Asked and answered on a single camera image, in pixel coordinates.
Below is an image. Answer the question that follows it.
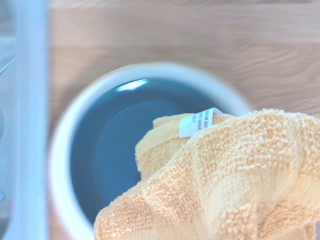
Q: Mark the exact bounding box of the orange terry cloth towel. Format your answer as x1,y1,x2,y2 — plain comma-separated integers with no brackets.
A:
93,107,320,240

